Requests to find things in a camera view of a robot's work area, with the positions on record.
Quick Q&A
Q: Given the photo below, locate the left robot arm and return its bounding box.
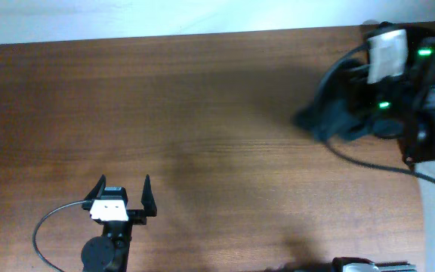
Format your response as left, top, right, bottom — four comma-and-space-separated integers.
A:
81, 176, 157, 272

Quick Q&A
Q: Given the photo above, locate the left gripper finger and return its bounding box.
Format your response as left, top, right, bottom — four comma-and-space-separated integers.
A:
141, 175, 157, 217
85, 175, 106, 200

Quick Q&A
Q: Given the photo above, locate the black t-shirt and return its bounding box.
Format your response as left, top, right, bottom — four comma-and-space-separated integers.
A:
291, 100, 371, 142

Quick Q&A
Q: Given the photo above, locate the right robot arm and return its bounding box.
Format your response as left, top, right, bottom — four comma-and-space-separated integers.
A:
314, 37, 435, 271

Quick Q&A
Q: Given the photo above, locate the pile of black clothes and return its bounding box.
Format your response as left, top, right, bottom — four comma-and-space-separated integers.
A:
364, 22, 435, 66

